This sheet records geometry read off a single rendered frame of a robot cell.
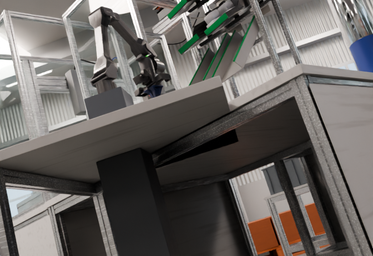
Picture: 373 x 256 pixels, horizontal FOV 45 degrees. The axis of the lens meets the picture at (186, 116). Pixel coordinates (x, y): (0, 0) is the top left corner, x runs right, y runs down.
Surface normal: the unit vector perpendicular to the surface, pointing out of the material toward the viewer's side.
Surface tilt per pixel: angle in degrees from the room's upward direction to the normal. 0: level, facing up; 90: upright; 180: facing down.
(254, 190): 90
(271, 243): 90
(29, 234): 90
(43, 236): 90
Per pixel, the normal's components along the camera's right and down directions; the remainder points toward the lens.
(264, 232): -0.10, -0.22
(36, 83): 0.67, -0.38
